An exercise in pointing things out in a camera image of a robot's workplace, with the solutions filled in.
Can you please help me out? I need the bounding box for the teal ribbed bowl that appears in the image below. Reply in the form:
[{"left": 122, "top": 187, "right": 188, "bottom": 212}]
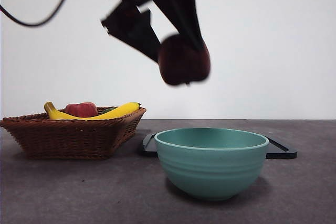
[{"left": 154, "top": 127, "right": 270, "bottom": 201}]

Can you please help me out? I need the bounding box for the brown wicker basket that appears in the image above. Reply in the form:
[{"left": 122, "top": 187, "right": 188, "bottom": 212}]
[{"left": 0, "top": 107, "right": 147, "bottom": 161}]

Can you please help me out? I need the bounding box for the green vegetable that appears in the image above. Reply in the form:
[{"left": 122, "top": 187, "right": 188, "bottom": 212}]
[{"left": 100, "top": 106, "right": 117, "bottom": 115}]

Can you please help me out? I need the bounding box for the dark red plum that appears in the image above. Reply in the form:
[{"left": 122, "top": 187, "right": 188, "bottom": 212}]
[{"left": 157, "top": 34, "right": 212, "bottom": 86}]

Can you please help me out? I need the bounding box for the red apple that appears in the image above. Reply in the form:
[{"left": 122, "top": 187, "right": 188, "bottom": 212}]
[{"left": 65, "top": 102, "right": 99, "bottom": 117}]

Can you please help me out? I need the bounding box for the yellow banana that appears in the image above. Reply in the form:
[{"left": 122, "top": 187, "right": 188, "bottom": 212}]
[{"left": 44, "top": 101, "right": 142, "bottom": 121}]

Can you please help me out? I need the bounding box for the dark green rectangular tray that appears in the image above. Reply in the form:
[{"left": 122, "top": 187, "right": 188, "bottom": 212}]
[{"left": 138, "top": 132, "right": 298, "bottom": 159}]

